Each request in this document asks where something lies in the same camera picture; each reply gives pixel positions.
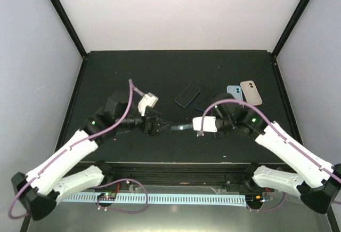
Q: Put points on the black aluminium front rail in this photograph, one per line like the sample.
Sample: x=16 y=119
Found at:
x=236 y=177

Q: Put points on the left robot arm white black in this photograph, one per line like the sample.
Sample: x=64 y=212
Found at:
x=41 y=189

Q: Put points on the right black frame post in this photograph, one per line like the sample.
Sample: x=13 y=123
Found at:
x=294 y=19

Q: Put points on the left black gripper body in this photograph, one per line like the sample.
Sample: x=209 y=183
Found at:
x=146 y=129

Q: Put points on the dark blue phone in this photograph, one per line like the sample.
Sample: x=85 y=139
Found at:
x=204 y=99

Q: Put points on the circuit board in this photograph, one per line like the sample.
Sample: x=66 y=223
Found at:
x=106 y=197
x=261 y=198

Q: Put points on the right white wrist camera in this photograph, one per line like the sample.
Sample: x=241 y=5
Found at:
x=202 y=125

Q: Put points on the light blue phone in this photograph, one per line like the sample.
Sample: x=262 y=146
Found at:
x=235 y=91

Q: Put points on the teal phone with ring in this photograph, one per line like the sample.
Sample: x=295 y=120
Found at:
x=182 y=127

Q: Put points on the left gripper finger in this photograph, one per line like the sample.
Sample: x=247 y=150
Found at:
x=163 y=128
x=161 y=120

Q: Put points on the light blue slotted cable duct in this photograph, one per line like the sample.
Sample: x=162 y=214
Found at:
x=165 y=199

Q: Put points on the left black frame post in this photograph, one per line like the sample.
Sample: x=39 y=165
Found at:
x=69 y=27

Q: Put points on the beige phone case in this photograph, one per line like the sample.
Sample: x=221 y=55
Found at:
x=251 y=93

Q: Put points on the left circuit board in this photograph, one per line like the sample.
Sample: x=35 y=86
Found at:
x=106 y=197

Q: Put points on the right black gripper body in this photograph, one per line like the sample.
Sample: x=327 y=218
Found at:
x=216 y=136

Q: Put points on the black frame post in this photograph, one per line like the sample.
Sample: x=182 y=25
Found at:
x=294 y=19
x=69 y=27

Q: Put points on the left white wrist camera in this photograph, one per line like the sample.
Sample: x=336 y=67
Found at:
x=148 y=100

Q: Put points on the right circuit board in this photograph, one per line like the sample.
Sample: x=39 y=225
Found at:
x=261 y=198

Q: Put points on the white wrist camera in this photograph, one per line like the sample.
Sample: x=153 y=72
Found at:
x=202 y=125
x=148 y=100

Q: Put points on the teal phone from blue case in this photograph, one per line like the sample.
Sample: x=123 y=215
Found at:
x=187 y=95

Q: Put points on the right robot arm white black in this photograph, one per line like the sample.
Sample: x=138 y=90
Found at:
x=314 y=181

